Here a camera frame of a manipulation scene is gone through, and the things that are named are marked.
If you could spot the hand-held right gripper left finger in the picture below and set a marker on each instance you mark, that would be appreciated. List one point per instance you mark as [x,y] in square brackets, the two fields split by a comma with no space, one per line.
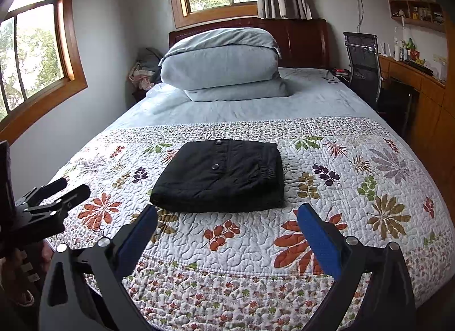
[138,235]

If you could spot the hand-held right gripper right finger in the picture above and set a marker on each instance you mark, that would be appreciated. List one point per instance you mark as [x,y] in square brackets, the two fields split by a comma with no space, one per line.
[320,242]

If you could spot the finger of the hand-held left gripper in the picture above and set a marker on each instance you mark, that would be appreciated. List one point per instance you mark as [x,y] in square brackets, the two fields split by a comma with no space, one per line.
[73,196]
[53,187]

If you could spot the black pants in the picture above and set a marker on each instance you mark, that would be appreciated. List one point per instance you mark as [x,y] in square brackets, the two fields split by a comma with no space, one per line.
[220,178]

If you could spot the floral quilted bedspread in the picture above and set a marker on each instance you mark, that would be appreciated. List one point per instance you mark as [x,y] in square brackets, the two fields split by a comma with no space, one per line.
[248,245]

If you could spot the light blue bed sheet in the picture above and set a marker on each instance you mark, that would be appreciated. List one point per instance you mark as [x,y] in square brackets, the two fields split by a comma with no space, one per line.
[312,100]

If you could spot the pile of clothes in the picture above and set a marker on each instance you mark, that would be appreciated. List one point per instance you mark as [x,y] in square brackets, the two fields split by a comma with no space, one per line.
[144,71]

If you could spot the wooden desk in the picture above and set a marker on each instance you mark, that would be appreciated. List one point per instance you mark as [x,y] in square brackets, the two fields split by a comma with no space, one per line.
[426,103]

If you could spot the black mesh office chair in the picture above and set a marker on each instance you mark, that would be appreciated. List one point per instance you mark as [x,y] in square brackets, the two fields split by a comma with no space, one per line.
[364,61]

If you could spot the light blue folded duvet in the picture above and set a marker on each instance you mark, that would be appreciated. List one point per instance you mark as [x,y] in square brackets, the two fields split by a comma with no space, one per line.
[220,64]

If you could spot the dark wooden headboard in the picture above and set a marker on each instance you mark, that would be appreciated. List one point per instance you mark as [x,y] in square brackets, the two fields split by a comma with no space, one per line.
[302,39]

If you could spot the white bottle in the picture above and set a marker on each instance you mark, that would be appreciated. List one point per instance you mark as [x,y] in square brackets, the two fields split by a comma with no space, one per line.
[396,50]

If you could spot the red box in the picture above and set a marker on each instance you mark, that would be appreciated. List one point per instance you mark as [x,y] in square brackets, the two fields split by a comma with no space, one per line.
[414,55]

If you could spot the white tissue box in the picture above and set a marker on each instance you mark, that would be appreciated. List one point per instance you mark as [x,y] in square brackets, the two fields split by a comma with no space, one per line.
[439,68]

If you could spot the green toy figure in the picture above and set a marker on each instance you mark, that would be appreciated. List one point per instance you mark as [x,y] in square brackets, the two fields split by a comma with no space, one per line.
[410,43]

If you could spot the large wooden frame window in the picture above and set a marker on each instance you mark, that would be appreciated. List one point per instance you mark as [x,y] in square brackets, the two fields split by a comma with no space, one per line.
[35,53]

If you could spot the wooden wall shelf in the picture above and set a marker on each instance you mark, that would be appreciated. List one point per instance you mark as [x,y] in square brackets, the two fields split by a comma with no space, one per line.
[416,11]

